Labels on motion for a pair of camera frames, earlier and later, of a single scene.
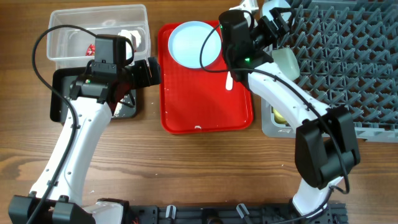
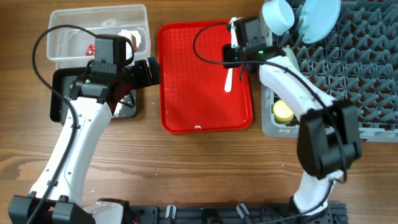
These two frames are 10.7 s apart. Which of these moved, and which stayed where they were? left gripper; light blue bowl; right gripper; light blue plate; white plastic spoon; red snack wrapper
Moved: light blue plate; right gripper
Stayed: left gripper; white plastic spoon; light blue bowl; red snack wrapper
